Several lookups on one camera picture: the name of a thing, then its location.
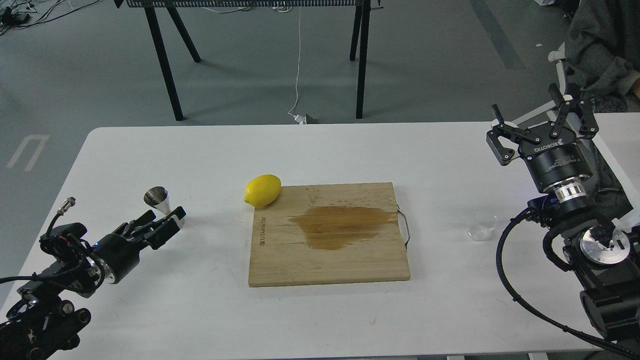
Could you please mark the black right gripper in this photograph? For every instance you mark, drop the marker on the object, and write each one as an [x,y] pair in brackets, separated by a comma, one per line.
[557,156]

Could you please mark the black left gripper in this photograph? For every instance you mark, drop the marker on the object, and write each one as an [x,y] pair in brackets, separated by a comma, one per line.
[119,251]

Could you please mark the steel double jigger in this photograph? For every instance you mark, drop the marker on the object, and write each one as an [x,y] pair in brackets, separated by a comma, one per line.
[158,197]

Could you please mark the small clear glass cup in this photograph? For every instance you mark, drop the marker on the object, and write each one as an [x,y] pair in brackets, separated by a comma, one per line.
[482,227]

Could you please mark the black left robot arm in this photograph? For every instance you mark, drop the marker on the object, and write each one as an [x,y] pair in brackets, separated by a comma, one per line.
[41,323]

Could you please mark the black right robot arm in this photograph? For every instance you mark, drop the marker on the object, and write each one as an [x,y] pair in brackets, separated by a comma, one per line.
[579,238]

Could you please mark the white side table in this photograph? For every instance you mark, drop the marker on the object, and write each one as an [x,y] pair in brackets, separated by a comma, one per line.
[618,143]

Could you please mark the white office chair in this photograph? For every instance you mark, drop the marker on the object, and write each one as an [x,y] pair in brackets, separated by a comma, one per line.
[566,104]

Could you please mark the person in grey hoodie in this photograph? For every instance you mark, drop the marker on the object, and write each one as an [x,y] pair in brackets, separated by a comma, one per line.
[603,50]

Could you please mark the yellow lemon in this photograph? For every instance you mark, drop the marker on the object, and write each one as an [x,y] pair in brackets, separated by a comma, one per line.
[262,190]

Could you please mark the wooden cutting board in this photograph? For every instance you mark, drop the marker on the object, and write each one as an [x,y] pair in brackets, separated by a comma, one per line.
[328,234]

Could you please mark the black metal table frame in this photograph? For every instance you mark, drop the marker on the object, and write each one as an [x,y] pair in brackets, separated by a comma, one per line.
[252,25]

